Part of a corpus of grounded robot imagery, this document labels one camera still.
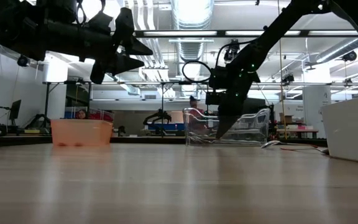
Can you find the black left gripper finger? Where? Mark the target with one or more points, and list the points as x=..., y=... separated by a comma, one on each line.
x=132, y=40
x=117, y=65

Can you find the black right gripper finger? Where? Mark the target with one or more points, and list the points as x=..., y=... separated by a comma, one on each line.
x=227, y=126

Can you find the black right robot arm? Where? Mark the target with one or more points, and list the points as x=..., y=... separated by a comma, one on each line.
x=291, y=28

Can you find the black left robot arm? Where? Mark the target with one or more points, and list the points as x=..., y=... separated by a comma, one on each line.
x=26, y=28

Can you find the black monitor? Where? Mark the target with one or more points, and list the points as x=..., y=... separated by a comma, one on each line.
x=255, y=105
x=15, y=109

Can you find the clear plastic bin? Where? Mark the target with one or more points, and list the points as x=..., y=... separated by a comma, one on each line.
x=253, y=127

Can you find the person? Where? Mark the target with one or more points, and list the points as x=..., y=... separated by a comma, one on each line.
x=194, y=107
x=81, y=114

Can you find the black ceiling spotlight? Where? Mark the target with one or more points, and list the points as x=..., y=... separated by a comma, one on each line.
x=350, y=56
x=287, y=77
x=23, y=60
x=232, y=49

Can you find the white column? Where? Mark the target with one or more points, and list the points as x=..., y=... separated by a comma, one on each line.
x=55, y=73
x=315, y=93

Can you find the black ceiling beam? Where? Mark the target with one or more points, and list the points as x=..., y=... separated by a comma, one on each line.
x=182, y=33

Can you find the orange storage box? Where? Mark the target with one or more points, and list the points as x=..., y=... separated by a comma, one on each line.
x=177, y=117

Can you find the red storage box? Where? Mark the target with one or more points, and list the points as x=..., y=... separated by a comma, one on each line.
x=99, y=116

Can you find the cardboard box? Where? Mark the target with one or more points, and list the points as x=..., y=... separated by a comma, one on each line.
x=287, y=119

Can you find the blue table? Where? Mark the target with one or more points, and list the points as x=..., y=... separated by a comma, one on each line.
x=166, y=127

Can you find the blue storage box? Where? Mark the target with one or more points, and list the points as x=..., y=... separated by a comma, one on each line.
x=69, y=114

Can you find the wooden table pink items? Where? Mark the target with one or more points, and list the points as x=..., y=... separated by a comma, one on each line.
x=297, y=130

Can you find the orange translucent plastic bin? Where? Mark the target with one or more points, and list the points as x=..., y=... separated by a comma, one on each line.
x=79, y=132

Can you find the white plastic bin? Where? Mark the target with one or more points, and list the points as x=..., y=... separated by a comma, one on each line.
x=350, y=130

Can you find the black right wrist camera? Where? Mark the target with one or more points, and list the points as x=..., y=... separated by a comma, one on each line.
x=213, y=98

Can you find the silver ventilation duct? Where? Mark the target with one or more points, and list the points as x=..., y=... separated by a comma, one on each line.
x=191, y=49

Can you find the black tall metal frame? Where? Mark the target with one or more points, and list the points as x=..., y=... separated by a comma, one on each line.
x=47, y=102

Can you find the black aluminium table frame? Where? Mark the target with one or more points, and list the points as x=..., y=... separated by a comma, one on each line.
x=11, y=141

